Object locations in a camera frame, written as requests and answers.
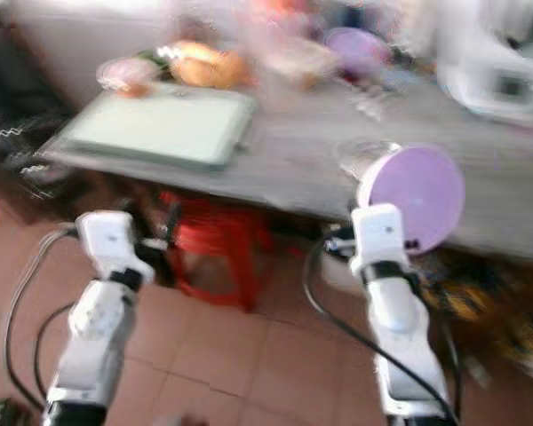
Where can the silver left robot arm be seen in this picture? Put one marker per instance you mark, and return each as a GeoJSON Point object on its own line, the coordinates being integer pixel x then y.
{"type": "Point", "coordinates": [93, 342]}

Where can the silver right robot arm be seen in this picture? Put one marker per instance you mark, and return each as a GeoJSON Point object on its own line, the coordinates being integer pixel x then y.
{"type": "Point", "coordinates": [400, 337]}

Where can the white bucket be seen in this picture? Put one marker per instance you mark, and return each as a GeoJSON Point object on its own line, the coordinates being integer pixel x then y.
{"type": "Point", "coordinates": [338, 275]}

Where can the red plastic stool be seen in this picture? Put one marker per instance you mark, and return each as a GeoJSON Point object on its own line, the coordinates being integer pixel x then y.
{"type": "Point", "coordinates": [218, 248]}

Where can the clear glass bowl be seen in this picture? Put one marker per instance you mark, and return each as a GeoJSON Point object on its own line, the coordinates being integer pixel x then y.
{"type": "Point", "coordinates": [360, 155]}

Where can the white green-rimmed tray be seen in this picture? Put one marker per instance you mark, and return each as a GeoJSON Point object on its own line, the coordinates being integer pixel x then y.
{"type": "Point", "coordinates": [164, 124]}

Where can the yellow black clutter pile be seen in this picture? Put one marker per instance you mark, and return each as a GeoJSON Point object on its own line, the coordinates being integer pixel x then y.
{"type": "Point", "coordinates": [497, 311]}

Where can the dark chair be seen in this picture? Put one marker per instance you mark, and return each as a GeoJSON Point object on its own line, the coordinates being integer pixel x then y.
{"type": "Point", "coordinates": [18, 133]}

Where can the orange food bag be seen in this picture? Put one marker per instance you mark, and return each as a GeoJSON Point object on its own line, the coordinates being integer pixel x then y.
{"type": "Point", "coordinates": [209, 64]}

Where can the clear plastic container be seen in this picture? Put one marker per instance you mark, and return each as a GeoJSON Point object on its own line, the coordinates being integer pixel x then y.
{"type": "Point", "coordinates": [300, 60]}

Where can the dark robot foot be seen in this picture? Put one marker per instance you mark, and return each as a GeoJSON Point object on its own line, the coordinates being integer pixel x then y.
{"type": "Point", "coordinates": [7, 414]}

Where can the white kitchen appliance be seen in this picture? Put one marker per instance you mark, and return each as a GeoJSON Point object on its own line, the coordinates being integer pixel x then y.
{"type": "Point", "coordinates": [493, 62]}

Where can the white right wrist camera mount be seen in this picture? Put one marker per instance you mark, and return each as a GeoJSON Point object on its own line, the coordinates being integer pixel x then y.
{"type": "Point", "coordinates": [379, 232]}

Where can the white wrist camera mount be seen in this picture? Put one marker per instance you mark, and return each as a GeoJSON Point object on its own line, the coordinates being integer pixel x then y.
{"type": "Point", "coordinates": [108, 241]}
{"type": "Point", "coordinates": [379, 232]}

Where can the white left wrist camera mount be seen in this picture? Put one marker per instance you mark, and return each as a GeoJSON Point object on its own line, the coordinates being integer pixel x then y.
{"type": "Point", "coordinates": [108, 241]}

